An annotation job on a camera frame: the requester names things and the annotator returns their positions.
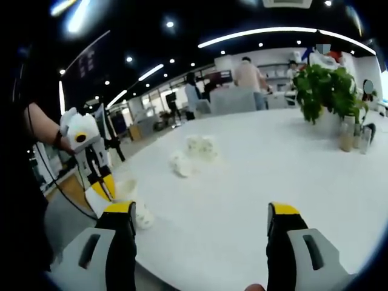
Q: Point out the pile of paper cups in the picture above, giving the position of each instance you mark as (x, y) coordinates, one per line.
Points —
(200, 148)

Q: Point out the person's right hand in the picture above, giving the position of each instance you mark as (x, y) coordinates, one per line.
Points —
(255, 288)

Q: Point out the black screen on stand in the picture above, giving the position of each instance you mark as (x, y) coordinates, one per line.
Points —
(171, 98)

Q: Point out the dark hanging sign board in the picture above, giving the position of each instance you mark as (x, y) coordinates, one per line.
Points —
(88, 63)

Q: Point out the small brown cabinet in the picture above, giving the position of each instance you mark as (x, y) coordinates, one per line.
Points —
(135, 133)

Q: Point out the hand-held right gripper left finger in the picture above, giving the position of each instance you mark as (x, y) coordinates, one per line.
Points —
(121, 260)

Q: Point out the short ceiling light strip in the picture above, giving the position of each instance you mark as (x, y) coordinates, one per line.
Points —
(62, 97)
(151, 72)
(116, 98)

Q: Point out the long curved ceiling light strip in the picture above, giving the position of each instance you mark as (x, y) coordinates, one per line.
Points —
(272, 31)

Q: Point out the grey office chair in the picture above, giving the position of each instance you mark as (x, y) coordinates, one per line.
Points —
(233, 101)
(203, 107)

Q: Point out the black tripod stand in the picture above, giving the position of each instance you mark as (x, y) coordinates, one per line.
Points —
(116, 145)

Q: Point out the straight ceiling light strip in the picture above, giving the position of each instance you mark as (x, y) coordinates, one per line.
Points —
(77, 18)

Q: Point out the dark wristband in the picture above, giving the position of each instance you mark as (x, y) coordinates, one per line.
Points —
(59, 139)

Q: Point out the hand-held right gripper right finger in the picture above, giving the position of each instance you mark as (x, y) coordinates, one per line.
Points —
(280, 260)

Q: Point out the ceiling air vent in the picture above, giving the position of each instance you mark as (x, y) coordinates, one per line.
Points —
(286, 3)

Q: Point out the group of round ceiling spotlights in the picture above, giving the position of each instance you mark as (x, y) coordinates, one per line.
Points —
(170, 24)

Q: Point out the tilted monitor panel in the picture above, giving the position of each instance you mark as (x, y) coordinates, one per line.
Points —
(100, 118)

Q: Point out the grey mesh chair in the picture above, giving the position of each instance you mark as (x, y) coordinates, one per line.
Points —
(69, 230)

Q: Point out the white table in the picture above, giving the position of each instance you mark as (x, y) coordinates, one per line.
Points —
(242, 188)

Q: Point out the printed paper cup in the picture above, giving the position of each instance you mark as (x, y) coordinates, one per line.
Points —
(125, 189)

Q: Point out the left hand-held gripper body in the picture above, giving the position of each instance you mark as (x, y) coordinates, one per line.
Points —
(86, 127)

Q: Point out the green potted plant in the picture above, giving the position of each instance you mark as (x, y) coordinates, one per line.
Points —
(327, 88)

